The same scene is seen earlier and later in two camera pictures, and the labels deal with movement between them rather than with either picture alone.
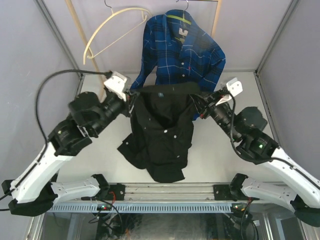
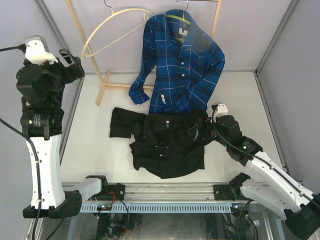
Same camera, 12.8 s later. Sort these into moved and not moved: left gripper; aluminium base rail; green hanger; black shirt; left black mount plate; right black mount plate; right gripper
Moved: black shirt; right gripper; left gripper
Not moved: left black mount plate; aluminium base rail; green hanger; right black mount plate
